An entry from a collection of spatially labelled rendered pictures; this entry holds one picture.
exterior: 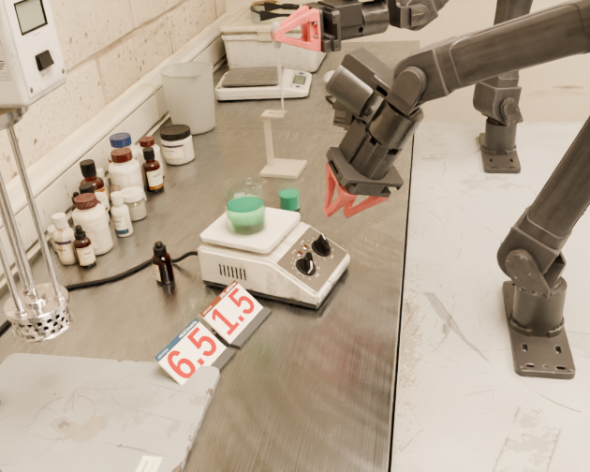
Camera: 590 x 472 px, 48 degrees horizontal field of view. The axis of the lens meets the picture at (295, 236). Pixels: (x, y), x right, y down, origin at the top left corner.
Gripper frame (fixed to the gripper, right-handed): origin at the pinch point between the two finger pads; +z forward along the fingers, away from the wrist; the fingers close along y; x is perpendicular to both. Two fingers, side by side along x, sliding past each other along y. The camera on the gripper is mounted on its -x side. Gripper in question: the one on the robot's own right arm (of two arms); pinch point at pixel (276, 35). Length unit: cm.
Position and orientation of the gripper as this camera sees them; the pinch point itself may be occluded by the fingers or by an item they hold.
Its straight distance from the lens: 115.0
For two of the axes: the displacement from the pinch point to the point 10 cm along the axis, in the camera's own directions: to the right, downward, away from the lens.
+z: -9.1, 2.6, -3.1
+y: 4.0, 4.3, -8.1
